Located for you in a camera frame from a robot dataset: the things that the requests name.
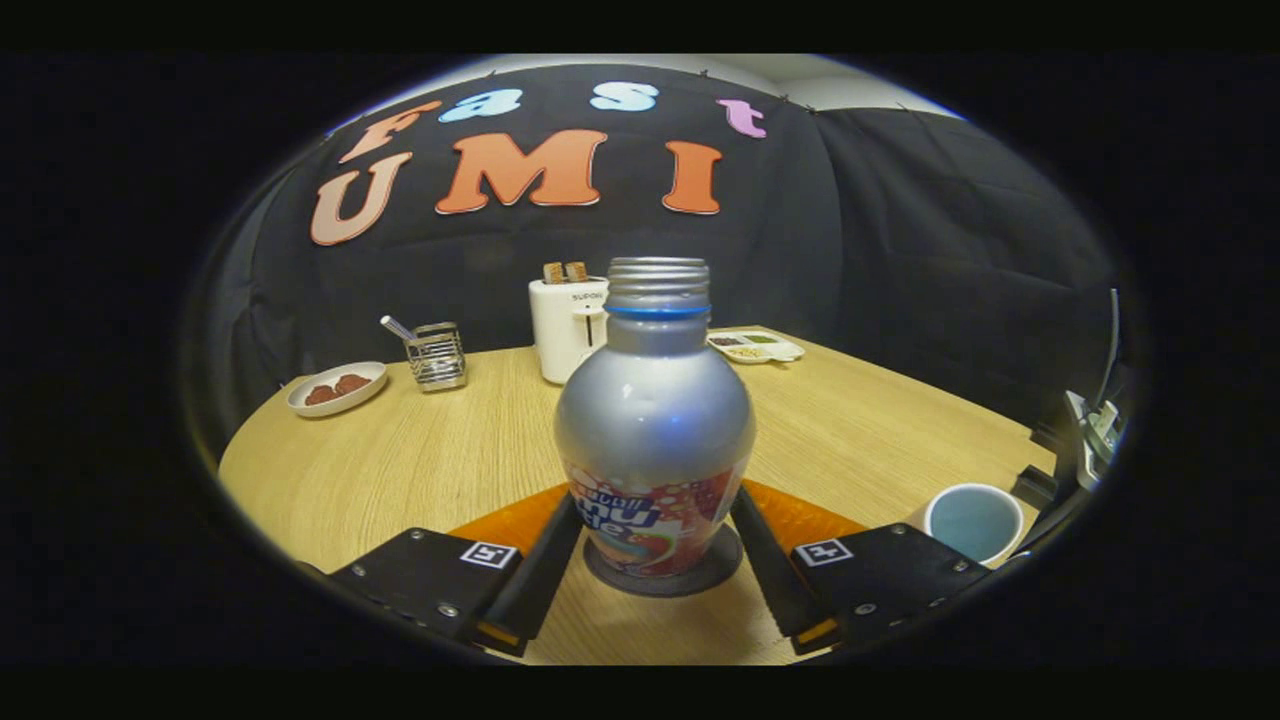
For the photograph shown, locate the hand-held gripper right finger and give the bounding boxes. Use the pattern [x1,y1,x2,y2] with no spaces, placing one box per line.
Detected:
[730,480,996,656]

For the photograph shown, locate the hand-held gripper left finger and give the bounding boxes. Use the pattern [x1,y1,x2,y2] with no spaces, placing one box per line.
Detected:
[328,483,584,658]

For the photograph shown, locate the dark brown round coaster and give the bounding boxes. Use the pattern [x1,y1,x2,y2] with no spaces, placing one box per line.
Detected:
[583,525,744,598]

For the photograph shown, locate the silver juice bottle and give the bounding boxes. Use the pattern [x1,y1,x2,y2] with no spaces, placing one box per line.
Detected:
[554,257,757,578]

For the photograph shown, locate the white cup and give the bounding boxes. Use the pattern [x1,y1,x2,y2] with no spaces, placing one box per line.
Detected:
[905,483,1027,569]

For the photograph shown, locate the wooden table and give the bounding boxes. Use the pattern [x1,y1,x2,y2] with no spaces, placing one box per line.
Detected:
[218,325,1058,666]

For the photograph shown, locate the white divided snack dish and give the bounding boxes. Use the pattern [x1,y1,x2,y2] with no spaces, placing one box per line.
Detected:
[706,331,806,364]

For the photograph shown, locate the white toaster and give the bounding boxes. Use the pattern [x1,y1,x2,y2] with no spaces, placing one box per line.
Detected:
[528,277,611,385]

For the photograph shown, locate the white round plate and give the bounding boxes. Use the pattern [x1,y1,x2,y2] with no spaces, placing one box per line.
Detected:
[287,361,389,418]

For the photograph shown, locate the large black block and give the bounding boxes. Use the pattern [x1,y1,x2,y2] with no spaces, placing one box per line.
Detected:
[1010,465,1061,511]

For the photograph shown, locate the white clamp device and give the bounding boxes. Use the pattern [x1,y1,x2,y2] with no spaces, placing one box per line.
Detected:
[1060,390,1126,491]

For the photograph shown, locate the black backdrop cloth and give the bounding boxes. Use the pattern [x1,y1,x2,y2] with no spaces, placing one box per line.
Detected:
[195,65,1121,431]

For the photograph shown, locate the metal wire utensil holder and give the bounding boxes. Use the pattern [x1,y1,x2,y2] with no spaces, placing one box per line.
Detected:
[405,322,468,393]

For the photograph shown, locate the thin grey cable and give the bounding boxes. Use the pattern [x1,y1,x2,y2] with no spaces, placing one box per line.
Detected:
[1095,288,1121,411]

